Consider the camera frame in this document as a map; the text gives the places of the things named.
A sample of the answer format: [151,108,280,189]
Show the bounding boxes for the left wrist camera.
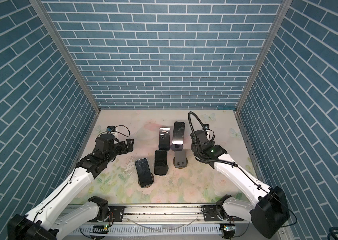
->
[106,126,117,134]

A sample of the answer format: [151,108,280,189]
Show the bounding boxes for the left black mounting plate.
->
[95,206,126,223]

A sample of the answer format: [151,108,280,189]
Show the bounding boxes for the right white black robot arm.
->
[190,121,296,240]

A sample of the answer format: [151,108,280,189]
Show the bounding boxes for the middle black phone stand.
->
[154,164,169,176]

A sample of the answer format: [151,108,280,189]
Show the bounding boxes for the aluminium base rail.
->
[29,203,295,240]

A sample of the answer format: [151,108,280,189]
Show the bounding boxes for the black mounting plate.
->
[95,206,126,223]
[200,205,243,222]

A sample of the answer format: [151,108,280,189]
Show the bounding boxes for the white vented cable duct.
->
[68,224,222,237]

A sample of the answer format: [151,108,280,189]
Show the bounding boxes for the purple-edged back left phone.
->
[159,128,170,151]

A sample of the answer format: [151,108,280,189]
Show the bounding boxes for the wood-base grey phone stand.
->
[173,150,188,169]

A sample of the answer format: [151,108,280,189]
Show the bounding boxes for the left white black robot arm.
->
[7,133,134,240]

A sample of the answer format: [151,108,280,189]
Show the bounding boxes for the black phone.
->
[172,122,185,145]
[154,150,168,168]
[135,158,153,179]

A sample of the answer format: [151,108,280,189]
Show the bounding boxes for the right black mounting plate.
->
[200,205,243,222]

